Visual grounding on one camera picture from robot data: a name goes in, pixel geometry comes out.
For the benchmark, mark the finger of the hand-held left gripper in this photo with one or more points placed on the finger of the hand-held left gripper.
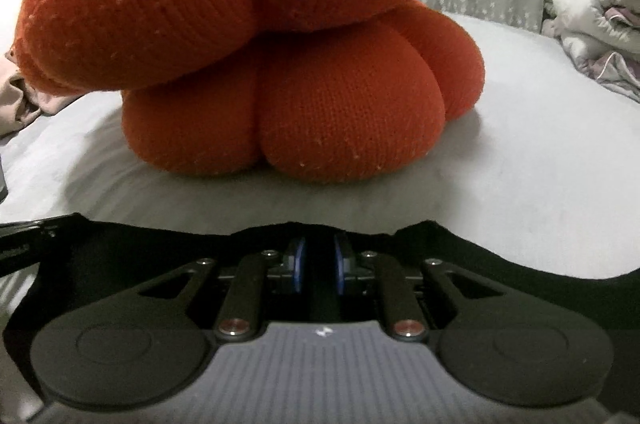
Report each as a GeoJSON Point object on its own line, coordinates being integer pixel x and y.
{"type": "Point", "coordinates": [25, 241]}

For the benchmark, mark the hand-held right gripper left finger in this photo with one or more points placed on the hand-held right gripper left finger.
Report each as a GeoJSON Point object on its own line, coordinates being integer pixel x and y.
{"type": "Point", "coordinates": [299, 264]}

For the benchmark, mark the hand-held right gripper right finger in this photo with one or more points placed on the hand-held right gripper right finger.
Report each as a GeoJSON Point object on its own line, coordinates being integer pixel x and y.
{"type": "Point", "coordinates": [341, 264]}

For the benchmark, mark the black garment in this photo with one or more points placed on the black garment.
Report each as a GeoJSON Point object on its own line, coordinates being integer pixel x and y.
{"type": "Point", "coordinates": [150, 249]}

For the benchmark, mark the beige cloth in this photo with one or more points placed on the beige cloth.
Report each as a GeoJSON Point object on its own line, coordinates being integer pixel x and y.
{"type": "Point", "coordinates": [20, 103]}

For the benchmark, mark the orange pumpkin plush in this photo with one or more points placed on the orange pumpkin plush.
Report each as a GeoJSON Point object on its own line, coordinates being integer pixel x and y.
{"type": "Point", "coordinates": [250, 28]}

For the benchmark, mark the folded grey pink quilt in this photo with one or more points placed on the folded grey pink quilt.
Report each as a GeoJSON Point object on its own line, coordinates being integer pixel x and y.
{"type": "Point", "coordinates": [585, 28]}

